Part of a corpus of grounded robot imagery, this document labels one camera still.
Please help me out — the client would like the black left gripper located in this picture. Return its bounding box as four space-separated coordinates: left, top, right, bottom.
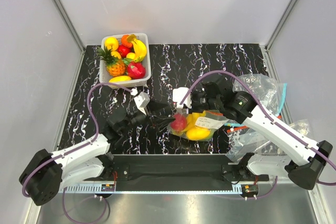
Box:
120 97 175 133

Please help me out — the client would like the red apple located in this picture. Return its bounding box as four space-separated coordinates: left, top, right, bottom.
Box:
170 113 187 132
117 45 132 58

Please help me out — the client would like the clear bag orange zipper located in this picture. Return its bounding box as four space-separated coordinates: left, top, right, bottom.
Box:
167 110 229 141

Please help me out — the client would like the yellow banana bunch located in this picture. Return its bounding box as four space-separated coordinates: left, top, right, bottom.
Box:
182 111 206 132

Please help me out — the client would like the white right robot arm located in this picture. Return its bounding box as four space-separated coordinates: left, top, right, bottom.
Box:
179 70 334 190

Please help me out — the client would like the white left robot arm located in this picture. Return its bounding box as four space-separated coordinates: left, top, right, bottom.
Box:
19 100 173 206

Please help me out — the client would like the clear bag red zipper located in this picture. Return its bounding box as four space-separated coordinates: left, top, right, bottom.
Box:
226 128 277 163

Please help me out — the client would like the white plastic fruit basket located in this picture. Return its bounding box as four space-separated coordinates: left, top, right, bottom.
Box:
99 33 151 88

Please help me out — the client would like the red dragon fruit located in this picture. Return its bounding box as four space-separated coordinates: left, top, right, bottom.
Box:
127 61 146 79

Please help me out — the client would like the small yellow mango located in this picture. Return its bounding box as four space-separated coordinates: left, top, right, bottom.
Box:
109 75 132 83

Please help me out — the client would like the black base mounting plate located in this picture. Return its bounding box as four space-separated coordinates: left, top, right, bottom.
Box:
86 154 269 183

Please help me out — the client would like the small pineapple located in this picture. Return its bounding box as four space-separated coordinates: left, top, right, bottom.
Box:
97 46 126 77

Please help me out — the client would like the yellow starfruit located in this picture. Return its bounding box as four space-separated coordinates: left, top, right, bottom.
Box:
131 35 147 62

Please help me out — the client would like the orange tangerine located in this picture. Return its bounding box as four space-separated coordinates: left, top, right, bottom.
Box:
121 35 134 48

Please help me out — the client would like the yellow lemon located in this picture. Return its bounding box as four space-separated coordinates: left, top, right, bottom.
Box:
104 37 119 51

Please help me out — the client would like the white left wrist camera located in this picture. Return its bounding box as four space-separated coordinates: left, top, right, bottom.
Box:
131 88 150 115

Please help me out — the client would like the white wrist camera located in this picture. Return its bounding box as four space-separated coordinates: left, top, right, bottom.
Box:
131 88 150 115
172 87 192 109

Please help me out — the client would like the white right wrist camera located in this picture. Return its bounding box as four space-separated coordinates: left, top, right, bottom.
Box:
172 87 192 109

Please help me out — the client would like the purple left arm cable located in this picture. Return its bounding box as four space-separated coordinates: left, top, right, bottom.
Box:
21 82 139 197

